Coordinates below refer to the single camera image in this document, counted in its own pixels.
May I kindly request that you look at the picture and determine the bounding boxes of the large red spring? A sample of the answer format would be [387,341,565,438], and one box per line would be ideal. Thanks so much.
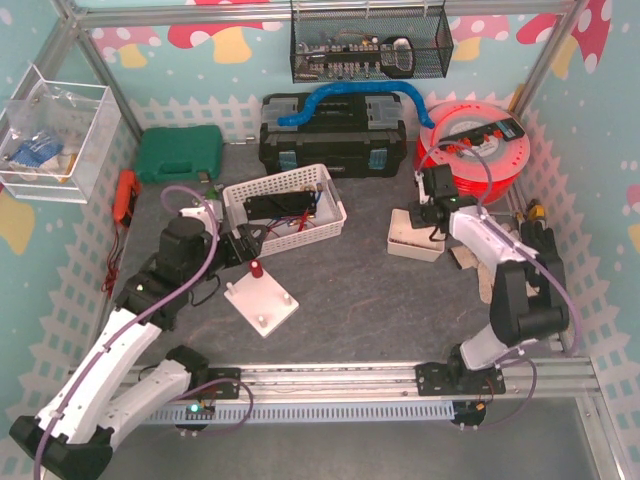
[249,259,264,279]

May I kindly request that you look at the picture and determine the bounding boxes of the white peg base plate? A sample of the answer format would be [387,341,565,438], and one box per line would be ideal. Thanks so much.
[224,270,300,338]

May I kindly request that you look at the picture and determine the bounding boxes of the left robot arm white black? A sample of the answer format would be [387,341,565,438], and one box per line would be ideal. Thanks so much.
[9,185,250,479]

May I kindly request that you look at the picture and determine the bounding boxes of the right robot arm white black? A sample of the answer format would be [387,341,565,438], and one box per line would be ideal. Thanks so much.
[409,140,582,371]

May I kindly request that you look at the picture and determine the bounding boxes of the black battery holder in basket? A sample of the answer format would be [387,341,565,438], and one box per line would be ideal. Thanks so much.
[243,191,317,220]

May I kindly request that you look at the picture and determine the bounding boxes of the white small parts box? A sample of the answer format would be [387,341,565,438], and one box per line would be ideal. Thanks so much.
[387,209,445,262]

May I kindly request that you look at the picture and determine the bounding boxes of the white work glove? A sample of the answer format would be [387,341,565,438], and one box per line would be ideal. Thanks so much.
[440,215,524,304]

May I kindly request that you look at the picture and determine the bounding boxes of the green brass valve fitting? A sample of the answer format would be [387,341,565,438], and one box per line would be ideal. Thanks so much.
[204,184,224,200]

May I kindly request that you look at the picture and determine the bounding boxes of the white plastic perforated basket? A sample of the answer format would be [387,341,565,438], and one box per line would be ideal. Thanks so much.
[223,164,347,257]

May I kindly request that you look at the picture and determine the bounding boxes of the yellow black screwdriver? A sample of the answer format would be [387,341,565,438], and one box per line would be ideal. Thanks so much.
[515,199,546,225]

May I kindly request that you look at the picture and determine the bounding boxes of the green plastic tool case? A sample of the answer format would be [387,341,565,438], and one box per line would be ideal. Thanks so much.
[134,125,224,184]

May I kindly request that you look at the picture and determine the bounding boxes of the black toolbox with blue latches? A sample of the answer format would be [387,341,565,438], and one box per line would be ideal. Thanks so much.
[258,93,407,178]

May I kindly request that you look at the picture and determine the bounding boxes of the orange multimeter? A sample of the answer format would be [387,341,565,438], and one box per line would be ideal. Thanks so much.
[112,169,141,228]

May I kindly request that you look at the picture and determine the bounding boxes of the red multimeter probe leads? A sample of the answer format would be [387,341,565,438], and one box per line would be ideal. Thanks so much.
[101,223,124,298]

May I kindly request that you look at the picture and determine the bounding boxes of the blue white glove in box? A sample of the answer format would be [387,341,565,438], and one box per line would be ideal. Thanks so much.
[9,131,64,170]

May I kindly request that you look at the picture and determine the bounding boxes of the blue corrugated hose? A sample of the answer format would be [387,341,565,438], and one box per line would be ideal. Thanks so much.
[277,81,436,130]

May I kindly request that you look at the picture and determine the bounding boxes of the grey slotted cable duct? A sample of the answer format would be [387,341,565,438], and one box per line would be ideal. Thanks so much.
[144,399,455,426]

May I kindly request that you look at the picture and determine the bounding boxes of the black wire mesh basket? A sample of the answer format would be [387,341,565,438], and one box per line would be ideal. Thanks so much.
[290,1,454,83]

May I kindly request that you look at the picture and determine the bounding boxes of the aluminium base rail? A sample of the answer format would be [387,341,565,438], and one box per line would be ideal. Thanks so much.
[124,357,599,404]

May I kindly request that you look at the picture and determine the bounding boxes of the clear acrylic wall box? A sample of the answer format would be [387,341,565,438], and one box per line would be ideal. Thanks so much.
[1,65,121,204]

